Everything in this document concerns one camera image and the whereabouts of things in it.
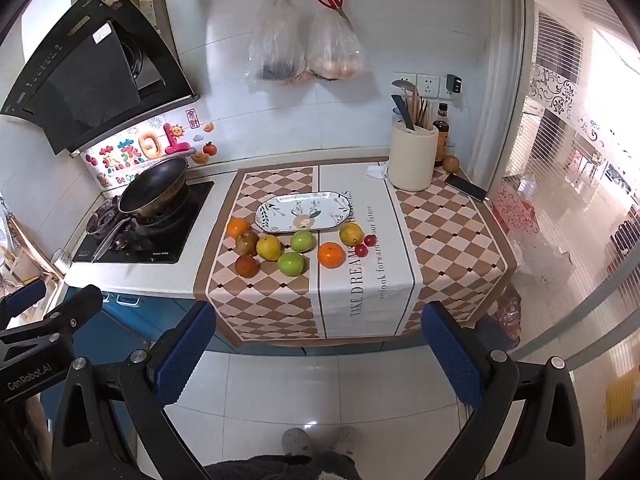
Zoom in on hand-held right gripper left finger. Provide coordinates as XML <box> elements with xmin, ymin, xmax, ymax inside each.
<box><xmin>50</xmin><ymin>301</ymin><xmax>217</xmax><ymax>480</ymax></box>

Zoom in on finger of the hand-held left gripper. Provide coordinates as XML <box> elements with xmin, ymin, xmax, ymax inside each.
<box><xmin>0</xmin><ymin>285</ymin><xmax>103</xmax><ymax>361</ymax></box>
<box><xmin>0</xmin><ymin>280</ymin><xmax>47</xmax><ymax>318</ymax></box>

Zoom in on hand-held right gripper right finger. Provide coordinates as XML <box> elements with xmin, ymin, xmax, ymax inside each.
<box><xmin>422</xmin><ymin>301</ymin><xmax>586</xmax><ymax>480</ymax></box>

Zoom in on brownish green apple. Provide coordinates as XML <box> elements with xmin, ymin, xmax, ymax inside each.
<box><xmin>235</xmin><ymin>231</ymin><xmax>260</xmax><ymax>256</ymax></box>

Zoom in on yellow lemon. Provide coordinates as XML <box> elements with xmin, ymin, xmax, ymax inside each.
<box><xmin>256</xmin><ymin>235</ymin><xmax>283</xmax><ymax>262</ymax></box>

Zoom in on floral ceramic plate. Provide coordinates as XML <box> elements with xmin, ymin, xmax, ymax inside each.
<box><xmin>255</xmin><ymin>191</ymin><xmax>354</xmax><ymax>234</ymax></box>

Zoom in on red plastic bag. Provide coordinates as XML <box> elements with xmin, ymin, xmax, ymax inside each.
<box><xmin>492</xmin><ymin>285</ymin><xmax>523</xmax><ymax>351</ymax></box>

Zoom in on brown checkered table cloth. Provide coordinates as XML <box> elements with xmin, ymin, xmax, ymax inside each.
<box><xmin>194</xmin><ymin>157</ymin><xmax>518</xmax><ymax>347</ymax></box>

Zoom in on grey fluffy slipper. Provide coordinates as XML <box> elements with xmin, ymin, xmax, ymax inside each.
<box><xmin>332</xmin><ymin>426</ymin><xmax>362</xmax><ymax>456</ymax></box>
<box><xmin>281</xmin><ymin>427</ymin><xmax>313</xmax><ymax>457</ymax></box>

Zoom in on black frying pan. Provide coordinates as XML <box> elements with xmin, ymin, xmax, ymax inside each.
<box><xmin>91</xmin><ymin>156</ymin><xmax>190</xmax><ymax>261</ymax></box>

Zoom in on black gas stove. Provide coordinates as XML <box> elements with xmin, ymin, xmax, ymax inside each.
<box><xmin>72</xmin><ymin>180</ymin><xmax>215</xmax><ymax>264</ymax></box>

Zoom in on dark grey trousers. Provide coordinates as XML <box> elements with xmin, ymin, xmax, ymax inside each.
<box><xmin>202</xmin><ymin>452</ymin><xmax>358</xmax><ymax>480</ymax></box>

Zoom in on black smartphone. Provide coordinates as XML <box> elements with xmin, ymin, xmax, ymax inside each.
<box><xmin>445</xmin><ymin>173</ymin><xmax>488</xmax><ymax>202</ymax></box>

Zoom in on cream utensil holder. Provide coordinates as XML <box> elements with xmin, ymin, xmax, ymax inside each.
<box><xmin>388</xmin><ymin>120</ymin><xmax>439</xmax><ymax>192</ymax></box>

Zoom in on black range hood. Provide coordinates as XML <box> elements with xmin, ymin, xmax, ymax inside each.
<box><xmin>0</xmin><ymin>0</ymin><xmax>201</xmax><ymax>156</ymax></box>

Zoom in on glass sliding door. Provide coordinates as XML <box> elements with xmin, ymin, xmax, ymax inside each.
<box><xmin>500</xmin><ymin>0</ymin><xmax>640</xmax><ymax>411</ymax></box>

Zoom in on dark sauce bottle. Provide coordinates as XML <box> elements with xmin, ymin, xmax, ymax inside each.
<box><xmin>432</xmin><ymin>102</ymin><xmax>451</xmax><ymax>167</ymax></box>

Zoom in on bundle of chopsticks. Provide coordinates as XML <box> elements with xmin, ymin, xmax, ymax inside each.
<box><xmin>412</xmin><ymin>95</ymin><xmax>431</xmax><ymax>131</ymax></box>

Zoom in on silver can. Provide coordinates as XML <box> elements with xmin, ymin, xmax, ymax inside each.
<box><xmin>391</xmin><ymin>95</ymin><xmax>416</xmax><ymax>131</ymax></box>

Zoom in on metal spatula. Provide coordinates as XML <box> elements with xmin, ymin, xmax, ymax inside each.
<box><xmin>391</xmin><ymin>79</ymin><xmax>416</xmax><ymax>111</ymax></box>

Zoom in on clear plastic bag dark contents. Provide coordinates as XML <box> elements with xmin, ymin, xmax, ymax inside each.
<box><xmin>245</xmin><ymin>0</ymin><xmax>308</xmax><ymax>86</ymax></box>

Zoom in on clear plastic bag pale contents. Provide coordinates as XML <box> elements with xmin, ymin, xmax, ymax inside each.
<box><xmin>306</xmin><ymin>7</ymin><xmax>366</xmax><ymax>81</ymax></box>

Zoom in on colourful wall sticker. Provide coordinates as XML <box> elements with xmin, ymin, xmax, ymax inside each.
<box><xmin>82</xmin><ymin>107</ymin><xmax>218</xmax><ymax>188</ymax></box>

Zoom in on white wall socket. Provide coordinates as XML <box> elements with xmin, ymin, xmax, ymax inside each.
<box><xmin>392</xmin><ymin>72</ymin><xmax>441</xmax><ymax>98</ymax></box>

